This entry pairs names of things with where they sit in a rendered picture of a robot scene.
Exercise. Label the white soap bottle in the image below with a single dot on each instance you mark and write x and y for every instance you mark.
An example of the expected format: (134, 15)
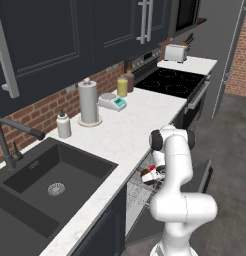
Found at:
(64, 126)

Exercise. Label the grey dishwasher rack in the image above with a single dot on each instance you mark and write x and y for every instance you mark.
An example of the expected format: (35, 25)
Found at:
(138, 191)

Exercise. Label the black sink tap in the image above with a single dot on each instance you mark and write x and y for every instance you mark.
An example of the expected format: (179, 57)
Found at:
(6, 146)

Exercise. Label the white toaster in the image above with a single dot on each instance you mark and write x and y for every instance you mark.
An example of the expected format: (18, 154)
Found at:
(175, 53)

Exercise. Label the yellow bottle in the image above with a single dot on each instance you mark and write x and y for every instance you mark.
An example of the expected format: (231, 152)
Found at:
(122, 86)

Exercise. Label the wide dark cupboard door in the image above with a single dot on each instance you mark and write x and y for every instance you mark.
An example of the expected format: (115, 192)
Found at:
(45, 43)

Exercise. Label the black microwave oven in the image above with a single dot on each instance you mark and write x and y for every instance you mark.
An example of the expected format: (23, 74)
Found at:
(185, 15)

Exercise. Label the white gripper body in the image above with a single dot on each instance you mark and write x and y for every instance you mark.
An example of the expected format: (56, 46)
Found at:
(149, 179)

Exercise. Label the dark lower cupboard door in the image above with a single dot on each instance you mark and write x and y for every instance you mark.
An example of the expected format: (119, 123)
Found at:
(105, 230)

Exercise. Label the white and teal kitchen scale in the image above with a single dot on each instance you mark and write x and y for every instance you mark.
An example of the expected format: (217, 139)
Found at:
(112, 101)

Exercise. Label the grey paper towel holder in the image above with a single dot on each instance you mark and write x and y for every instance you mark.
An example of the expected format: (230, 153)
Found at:
(88, 100)

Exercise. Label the black hob range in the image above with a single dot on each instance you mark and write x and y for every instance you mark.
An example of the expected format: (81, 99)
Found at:
(171, 81)

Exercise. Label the grey wall socket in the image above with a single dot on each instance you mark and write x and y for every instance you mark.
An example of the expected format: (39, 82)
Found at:
(70, 89)

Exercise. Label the black kitchen sink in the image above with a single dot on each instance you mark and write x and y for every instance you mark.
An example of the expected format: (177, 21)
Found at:
(61, 176)

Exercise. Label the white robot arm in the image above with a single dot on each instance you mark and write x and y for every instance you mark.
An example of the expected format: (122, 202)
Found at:
(181, 206)

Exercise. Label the brown knife block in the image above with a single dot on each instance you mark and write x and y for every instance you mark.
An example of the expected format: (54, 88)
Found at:
(188, 40)

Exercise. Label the grey fridge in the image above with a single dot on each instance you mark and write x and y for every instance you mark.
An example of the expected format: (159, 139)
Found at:
(221, 50)

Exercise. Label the brown bottle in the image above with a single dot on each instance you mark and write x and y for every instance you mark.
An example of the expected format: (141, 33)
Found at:
(130, 81)

